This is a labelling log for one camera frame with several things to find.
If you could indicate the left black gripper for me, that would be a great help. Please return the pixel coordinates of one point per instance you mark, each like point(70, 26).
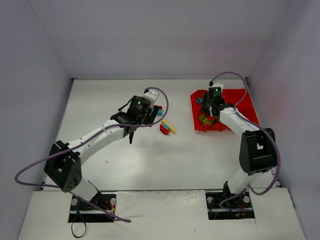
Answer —
point(149, 116)

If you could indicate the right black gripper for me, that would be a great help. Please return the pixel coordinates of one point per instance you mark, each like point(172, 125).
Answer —
point(206, 106)

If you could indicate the blue small lego brick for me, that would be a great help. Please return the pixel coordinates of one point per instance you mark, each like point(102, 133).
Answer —
point(199, 100)

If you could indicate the green square lego brick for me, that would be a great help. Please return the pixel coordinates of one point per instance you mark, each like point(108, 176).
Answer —
point(201, 117)
point(207, 121)

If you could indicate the green small lego brick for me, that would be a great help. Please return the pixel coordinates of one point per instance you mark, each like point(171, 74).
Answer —
point(206, 121)

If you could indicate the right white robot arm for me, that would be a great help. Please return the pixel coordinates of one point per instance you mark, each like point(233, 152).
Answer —
point(257, 154)

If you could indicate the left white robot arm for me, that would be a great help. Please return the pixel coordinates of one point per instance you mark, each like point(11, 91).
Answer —
point(64, 167)

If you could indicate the blue long lego brick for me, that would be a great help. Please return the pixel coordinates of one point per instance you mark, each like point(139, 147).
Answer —
point(159, 112)

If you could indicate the red compartment tray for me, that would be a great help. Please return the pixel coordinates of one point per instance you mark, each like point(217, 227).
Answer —
point(237, 103)

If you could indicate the red curved lego brick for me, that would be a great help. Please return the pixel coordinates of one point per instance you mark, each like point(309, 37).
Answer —
point(163, 130)

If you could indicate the yellow long flat lego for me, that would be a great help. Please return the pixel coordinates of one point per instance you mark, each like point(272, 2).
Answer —
point(172, 129)

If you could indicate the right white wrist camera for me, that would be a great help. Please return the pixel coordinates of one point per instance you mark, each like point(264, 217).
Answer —
point(216, 84)

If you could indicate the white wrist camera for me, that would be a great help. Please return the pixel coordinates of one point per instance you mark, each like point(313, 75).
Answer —
point(152, 95)
point(216, 84)

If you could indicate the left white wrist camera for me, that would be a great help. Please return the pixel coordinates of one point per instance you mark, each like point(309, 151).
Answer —
point(152, 95)

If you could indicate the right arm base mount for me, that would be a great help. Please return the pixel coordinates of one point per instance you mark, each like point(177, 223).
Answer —
point(235, 209)

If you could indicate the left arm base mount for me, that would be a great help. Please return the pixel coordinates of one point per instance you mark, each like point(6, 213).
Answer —
point(80, 211)

